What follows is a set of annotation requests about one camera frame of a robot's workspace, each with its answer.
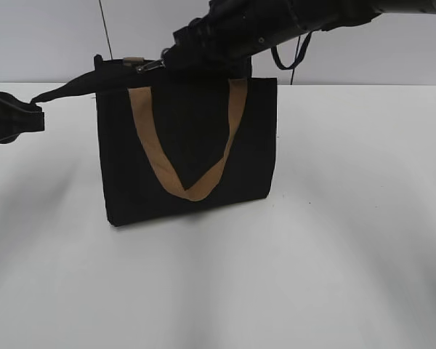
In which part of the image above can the black fabric tote bag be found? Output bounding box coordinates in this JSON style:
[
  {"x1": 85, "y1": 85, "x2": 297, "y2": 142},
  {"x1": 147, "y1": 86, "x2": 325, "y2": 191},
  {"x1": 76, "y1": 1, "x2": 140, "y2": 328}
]
[{"x1": 33, "y1": 56, "x2": 278, "y2": 227}]

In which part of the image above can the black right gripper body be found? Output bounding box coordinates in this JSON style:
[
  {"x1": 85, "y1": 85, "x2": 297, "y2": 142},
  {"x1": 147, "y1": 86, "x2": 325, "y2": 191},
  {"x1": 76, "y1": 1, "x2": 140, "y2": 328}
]
[{"x1": 162, "y1": 1, "x2": 298, "y2": 75}]

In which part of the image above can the silver zipper pull with ring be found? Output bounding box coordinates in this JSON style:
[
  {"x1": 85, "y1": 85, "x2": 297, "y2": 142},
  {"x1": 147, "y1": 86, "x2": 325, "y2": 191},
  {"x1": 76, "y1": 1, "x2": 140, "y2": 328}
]
[{"x1": 135, "y1": 59, "x2": 166, "y2": 73}]

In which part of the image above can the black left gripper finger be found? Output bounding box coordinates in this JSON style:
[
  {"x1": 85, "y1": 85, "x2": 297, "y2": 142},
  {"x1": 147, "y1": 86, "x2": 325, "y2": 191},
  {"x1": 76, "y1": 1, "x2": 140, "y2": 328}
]
[
  {"x1": 8, "y1": 100, "x2": 44, "y2": 116},
  {"x1": 12, "y1": 112, "x2": 45, "y2": 134}
]

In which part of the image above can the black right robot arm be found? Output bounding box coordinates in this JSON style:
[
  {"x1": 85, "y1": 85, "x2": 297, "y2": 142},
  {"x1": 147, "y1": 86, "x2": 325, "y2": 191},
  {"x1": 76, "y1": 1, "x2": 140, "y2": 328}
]
[{"x1": 161, "y1": 0, "x2": 436, "y2": 73}]

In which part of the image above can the black cable loop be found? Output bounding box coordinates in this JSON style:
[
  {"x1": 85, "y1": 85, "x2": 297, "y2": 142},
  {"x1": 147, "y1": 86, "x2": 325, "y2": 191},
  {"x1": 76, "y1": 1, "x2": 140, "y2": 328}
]
[{"x1": 270, "y1": 31, "x2": 313, "y2": 71}]

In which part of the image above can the tan rear bag handle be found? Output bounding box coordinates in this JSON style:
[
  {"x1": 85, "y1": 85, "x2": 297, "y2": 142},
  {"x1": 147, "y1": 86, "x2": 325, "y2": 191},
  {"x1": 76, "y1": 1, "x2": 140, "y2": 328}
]
[{"x1": 122, "y1": 57, "x2": 145, "y2": 67}]

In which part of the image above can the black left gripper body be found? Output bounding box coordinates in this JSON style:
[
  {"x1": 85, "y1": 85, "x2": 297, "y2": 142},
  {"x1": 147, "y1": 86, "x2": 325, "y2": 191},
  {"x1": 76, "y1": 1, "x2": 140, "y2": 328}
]
[{"x1": 0, "y1": 92, "x2": 19, "y2": 145}]

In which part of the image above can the tan front bag handle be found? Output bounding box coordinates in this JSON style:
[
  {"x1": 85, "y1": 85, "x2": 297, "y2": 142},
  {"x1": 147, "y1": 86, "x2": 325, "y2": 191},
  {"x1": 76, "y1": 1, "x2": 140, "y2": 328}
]
[{"x1": 128, "y1": 79, "x2": 248, "y2": 201}]

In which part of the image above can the tan bag handle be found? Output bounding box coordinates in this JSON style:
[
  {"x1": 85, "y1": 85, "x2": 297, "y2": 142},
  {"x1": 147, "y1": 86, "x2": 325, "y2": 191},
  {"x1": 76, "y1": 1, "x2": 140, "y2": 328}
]
[
  {"x1": 128, "y1": 79, "x2": 248, "y2": 201},
  {"x1": 122, "y1": 57, "x2": 145, "y2": 67}
]

